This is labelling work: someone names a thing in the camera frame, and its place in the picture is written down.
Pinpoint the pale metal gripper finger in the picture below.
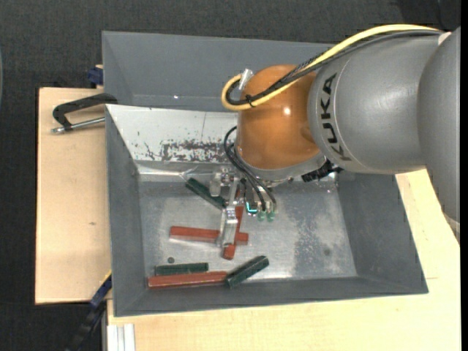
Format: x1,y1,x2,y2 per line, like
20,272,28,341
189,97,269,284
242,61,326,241
209,173,224,198
218,209,240,249

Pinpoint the dark green flat block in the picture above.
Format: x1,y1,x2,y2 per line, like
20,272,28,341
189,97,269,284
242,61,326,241
184,178,227,211
154,262,210,277
224,254,271,290

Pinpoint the red-brown flat block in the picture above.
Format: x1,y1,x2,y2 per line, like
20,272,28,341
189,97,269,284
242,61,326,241
146,271,230,290
169,225,250,247
222,205,245,261

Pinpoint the grey metal bin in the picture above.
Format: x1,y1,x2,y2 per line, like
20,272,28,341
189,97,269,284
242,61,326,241
101,30,429,317

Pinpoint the pale brown cardboard board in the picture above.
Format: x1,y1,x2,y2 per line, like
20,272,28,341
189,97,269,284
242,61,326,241
34,86,113,305

